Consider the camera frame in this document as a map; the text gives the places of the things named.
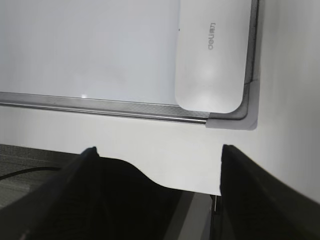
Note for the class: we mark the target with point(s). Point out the aluminium framed whiteboard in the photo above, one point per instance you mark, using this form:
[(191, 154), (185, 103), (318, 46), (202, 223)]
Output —
[(107, 57)]

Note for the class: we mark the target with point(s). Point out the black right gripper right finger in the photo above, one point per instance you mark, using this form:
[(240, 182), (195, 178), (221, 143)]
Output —
[(258, 206)]

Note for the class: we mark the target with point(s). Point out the white whiteboard eraser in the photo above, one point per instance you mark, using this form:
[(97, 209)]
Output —
[(211, 55)]

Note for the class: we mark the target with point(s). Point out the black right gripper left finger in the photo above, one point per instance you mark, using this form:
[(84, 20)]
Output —
[(69, 206)]

